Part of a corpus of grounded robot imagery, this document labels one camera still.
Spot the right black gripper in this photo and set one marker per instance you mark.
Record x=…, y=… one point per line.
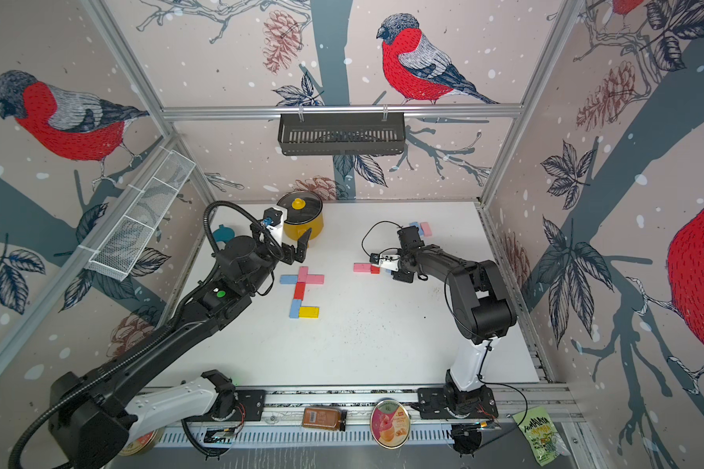
x=404, y=276

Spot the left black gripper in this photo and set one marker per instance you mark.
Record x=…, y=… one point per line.
x=287, y=253

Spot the pink block cluster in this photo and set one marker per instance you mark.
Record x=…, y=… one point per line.
x=362, y=268

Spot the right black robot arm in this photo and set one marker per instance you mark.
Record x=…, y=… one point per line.
x=477, y=299

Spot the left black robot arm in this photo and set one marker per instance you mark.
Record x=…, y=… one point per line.
x=93, y=417

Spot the glass lid yellow knob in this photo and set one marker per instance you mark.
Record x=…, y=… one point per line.
x=302, y=207

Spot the teal lid jar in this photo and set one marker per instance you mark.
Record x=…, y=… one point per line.
x=223, y=234

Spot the black hanging shelf basket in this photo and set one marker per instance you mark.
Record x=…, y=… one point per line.
x=342, y=134

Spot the brown packet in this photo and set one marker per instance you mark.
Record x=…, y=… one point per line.
x=324, y=418

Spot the pink round cup lid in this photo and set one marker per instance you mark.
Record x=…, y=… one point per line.
x=390, y=424

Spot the green snack packet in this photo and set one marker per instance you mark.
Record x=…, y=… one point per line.
x=542, y=435

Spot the red round tin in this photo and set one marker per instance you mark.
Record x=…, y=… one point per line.
x=143, y=443

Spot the yellow pot with handle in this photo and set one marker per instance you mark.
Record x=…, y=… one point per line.
x=297, y=231

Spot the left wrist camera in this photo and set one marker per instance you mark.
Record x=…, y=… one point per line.
x=274, y=220

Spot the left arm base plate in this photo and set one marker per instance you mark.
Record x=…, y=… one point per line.
x=242, y=405

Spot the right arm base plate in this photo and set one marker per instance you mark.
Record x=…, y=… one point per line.
x=447, y=402

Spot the white wire basket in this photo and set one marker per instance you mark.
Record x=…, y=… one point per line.
x=123, y=252

